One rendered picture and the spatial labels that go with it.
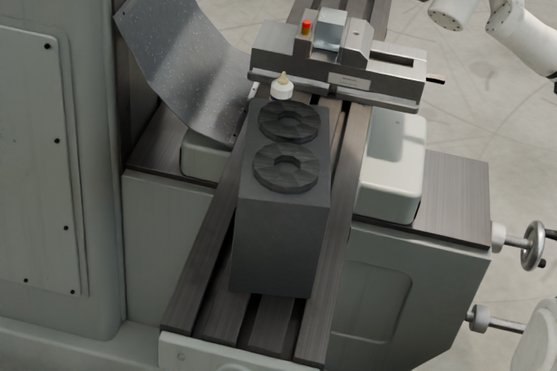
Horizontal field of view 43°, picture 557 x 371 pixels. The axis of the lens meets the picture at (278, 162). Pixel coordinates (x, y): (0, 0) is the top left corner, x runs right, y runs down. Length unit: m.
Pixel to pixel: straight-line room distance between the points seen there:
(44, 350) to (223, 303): 0.96
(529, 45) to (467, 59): 2.33
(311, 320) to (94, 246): 0.74
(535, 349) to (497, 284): 1.49
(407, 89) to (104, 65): 0.58
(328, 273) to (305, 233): 0.15
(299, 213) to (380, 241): 0.59
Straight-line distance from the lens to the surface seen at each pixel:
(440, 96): 3.22
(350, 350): 1.77
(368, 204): 1.42
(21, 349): 1.94
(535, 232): 1.64
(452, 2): 1.16
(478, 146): 3.00
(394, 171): 1.44
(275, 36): 1.44
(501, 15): 1.23
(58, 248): 1.66
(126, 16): 1.33
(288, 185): 0.89
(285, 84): 1.27
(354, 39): 1.39
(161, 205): 1.55
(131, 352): 1.85
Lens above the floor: 1.73
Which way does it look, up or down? 40 degrees down
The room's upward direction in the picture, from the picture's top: 8 degrees clockwise
